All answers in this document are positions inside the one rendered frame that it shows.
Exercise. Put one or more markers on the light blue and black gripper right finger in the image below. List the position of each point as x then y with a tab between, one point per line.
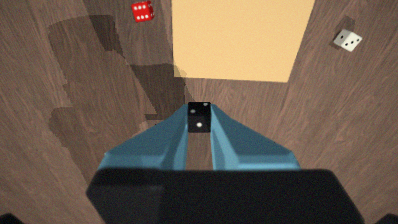
244	148

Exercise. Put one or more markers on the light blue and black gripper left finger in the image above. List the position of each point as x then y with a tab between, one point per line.
154	147

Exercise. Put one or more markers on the black die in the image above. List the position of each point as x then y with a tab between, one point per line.
199	117

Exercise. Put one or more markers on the red die with white pips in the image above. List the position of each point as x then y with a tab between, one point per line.
143	11

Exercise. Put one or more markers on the tan flat mat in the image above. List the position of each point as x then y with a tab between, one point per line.
238	39

